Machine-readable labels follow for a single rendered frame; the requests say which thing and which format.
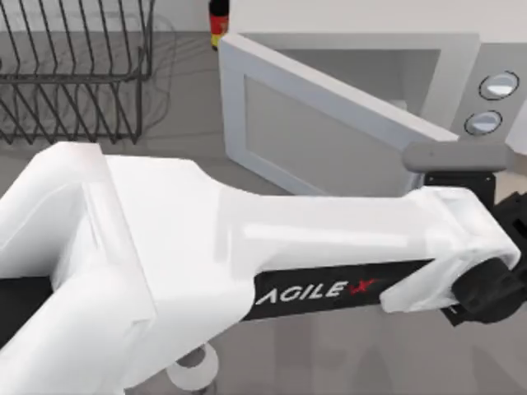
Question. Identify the small round microwave knob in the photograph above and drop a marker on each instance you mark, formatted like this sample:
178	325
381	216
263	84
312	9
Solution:
483	122

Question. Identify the large round microwave knob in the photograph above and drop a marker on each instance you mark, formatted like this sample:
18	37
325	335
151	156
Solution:
499	84

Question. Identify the pale microwave oven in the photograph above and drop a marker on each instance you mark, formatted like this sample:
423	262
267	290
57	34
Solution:
461	53

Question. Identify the pale microwave door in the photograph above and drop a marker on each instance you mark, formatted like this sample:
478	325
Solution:
296	123

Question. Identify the white cylindrical cup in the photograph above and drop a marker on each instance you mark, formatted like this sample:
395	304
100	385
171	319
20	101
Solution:
197	368

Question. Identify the dark bottle with red label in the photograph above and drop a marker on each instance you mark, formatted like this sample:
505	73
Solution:
218	24

